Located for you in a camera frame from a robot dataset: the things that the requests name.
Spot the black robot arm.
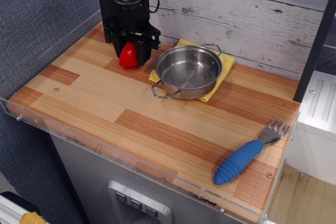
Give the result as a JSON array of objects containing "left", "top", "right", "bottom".
[{"left": 100, "top": 0, "right": 161, "bottom": 68}]

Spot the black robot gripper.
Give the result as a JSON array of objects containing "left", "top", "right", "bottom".
[{"left": 108, "top": 0, "right": 161, "bottom": 66}]

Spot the clear acrylic guard rail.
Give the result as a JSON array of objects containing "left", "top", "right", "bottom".
[{"left": 1, "top": 14, "right": 299, "bottom": 223}]

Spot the blue-handled metal fork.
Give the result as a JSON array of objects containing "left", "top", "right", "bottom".
[{"left": 214, "top": 118, "right": 291, "bottom": 186}]

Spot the yellow tape piece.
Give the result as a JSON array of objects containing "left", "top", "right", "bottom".
[{"left": 19, "top": 212, "right": 47, "bottom": 224}]

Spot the black right post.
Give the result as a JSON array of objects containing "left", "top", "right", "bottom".
[{"left": 293, "top": 0, "right": 335, "bottom": 102}]

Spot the grey toy fridge cabinet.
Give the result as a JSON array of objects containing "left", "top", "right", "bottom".
[{"left": 48, "top": 132, "right": 245, "bottom": 224}]

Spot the yellow cloth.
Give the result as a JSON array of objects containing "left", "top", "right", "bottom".
[{"left": 149, "top": 38, "right": 236, "bottom": 103}]

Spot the black post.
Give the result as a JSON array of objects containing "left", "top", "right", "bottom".
[
  {"left": 94, "top": 0, "right": 116, "bottom": 44},
  {"left": 293, "top": 0, "right": 335, "bottom": 102}
]

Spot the small stainless steel pot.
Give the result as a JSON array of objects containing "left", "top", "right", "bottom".
[{"left": 151, "top": 42, "right": 224, "bottom": 101}]

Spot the black left post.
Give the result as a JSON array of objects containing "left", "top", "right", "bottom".
[{"left": 94, "top": 0, "right": 116, "bottom": 44}]

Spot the silver dispenser button panel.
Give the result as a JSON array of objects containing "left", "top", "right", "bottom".
[{"left": 108, "top": 179, "right": 173, "bottom": 223}]

